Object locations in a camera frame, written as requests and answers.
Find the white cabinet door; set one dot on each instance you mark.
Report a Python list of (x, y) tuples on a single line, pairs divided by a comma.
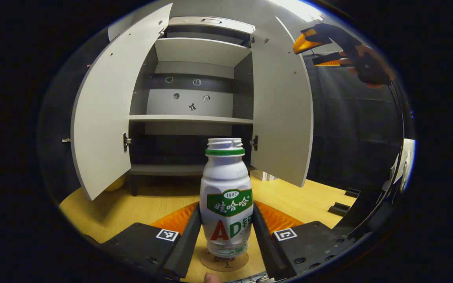
[(108, 110), (281, 110)]

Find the white and grey cabinet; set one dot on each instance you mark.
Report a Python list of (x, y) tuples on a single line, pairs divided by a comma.
[(195, 51)]

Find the round brown coaster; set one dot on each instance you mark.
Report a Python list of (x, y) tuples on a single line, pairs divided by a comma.
[(226, 265)]

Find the white cabinet drawer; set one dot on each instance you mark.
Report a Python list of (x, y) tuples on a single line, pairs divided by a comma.
[(232, 25)]

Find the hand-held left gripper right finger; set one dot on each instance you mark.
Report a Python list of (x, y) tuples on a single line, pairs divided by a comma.
[(267, 249)]

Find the white bottle with green label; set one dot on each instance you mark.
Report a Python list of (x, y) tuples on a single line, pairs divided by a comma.
[(226, 177)]

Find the yellow round object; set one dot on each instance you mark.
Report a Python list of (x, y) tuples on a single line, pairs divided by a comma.
[(115, 184)]

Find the black block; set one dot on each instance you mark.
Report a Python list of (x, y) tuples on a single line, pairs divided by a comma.
[(338, 208), (352, 192)]

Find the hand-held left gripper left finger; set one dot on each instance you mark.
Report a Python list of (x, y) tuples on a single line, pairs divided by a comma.
[(185, 249)]

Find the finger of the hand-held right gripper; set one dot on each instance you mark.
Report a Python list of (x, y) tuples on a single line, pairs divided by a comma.
[(309, 39), (326, 59)]

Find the small white box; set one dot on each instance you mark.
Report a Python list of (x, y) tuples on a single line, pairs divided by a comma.
[(267, 175)]

